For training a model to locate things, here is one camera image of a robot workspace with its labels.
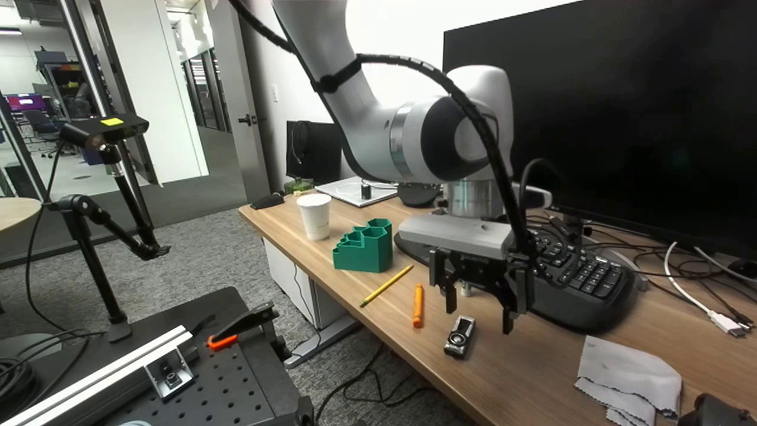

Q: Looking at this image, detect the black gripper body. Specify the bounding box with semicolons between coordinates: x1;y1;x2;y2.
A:
429;233;541;312

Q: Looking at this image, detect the black and silver object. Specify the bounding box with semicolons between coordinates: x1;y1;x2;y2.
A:
440;312;478;362

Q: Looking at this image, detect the orange marker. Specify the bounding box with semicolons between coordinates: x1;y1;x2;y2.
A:
409;282;429;331

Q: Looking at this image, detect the yellow pencil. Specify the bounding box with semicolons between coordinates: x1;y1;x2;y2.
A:
358;262;418;310

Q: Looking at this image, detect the black computer keyboard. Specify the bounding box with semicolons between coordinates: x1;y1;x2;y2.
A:
515;221;642;333

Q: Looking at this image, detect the green plastic desk organizer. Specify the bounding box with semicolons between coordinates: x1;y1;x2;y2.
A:
329;214;396;276

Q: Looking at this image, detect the crumpled white paper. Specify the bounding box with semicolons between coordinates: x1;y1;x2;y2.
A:
572;333;685;426

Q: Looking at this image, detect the silver laptop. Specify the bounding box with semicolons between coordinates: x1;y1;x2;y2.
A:
313;174;401;211

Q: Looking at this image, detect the white paper cup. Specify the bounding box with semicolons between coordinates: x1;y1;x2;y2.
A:
293;191;335;244

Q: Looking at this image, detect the small black monitor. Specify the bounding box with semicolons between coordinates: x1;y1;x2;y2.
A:
284;118;345;187

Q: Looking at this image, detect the large black monitor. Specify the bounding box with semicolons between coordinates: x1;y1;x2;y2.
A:
440;0;757;260

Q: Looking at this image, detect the small black device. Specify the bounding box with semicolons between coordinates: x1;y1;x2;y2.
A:
248;188;287;212

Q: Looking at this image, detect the black perforated breadboard table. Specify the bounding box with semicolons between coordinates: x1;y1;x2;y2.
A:
0;284;320;426

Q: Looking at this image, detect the grey door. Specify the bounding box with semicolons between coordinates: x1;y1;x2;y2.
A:
206;0;275;202

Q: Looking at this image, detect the round wooden table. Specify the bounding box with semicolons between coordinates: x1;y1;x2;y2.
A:
0;193;45;237

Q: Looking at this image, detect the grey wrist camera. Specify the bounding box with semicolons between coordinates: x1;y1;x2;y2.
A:
392;214;540;262

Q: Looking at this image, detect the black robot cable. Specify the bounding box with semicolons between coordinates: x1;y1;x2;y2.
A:
228;0;540;260

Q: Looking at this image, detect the white cable with plug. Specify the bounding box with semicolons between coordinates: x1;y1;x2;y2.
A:
660;238;752;340

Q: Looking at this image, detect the black clamp with orange handle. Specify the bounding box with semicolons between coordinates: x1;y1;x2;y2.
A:
203;302;284;354

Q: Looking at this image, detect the black camera tripod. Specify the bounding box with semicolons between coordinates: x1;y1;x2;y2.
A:
49;142;172;327

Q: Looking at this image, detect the aluminium extrusion rail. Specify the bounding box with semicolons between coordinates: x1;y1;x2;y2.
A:
0;321;197;426

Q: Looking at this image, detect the black stereo camera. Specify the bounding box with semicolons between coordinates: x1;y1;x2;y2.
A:
56;110;153;155

